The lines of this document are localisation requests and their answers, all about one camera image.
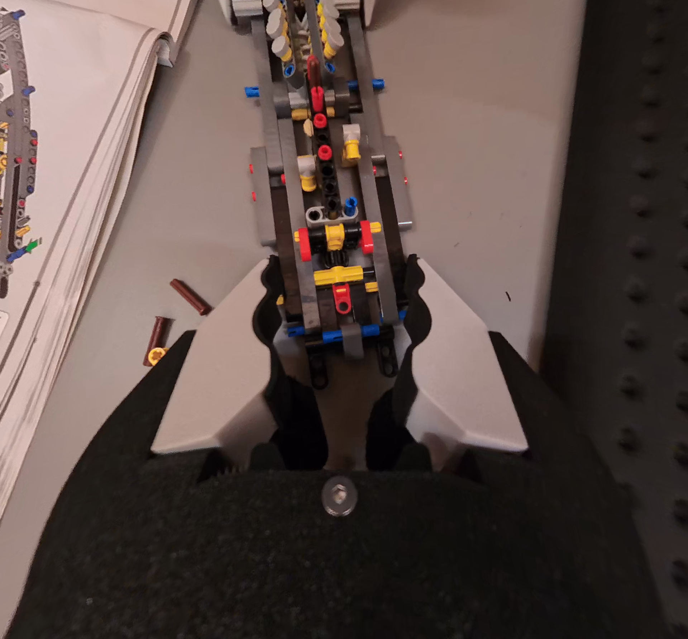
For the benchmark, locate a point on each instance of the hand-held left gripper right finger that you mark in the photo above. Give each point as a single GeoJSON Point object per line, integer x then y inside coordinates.
{"type": "Point", "coordinates": [462, 381]}

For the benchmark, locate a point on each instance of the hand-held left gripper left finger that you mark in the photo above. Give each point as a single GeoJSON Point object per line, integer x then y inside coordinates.
{"type": "Point", "coordinates": [226, 381]}

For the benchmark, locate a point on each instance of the multicoloured lego chassis assembly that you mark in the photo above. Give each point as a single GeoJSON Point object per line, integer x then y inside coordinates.
{"type": "Point", "coordinates": [262, 192]}

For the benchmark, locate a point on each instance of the yellow lego connector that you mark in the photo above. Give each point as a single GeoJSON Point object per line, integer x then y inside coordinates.
{"type": "Point", "coordinates": [157, 355]}

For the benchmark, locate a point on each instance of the brown lego axle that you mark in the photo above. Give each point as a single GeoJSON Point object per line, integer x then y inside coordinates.
{"type": "Point", "coordinates": [159, 335]}
{"type": "Point", "coordinates": [191, 297]}

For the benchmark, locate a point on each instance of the lego instruction booklet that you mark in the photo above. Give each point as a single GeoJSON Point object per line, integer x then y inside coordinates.
{"type": "Point", "coordinates": [80, 112]}

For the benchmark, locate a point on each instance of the black perforated panel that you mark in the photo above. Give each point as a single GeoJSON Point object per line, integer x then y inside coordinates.
{"type": "Point", "coordinates": [634, 273]}

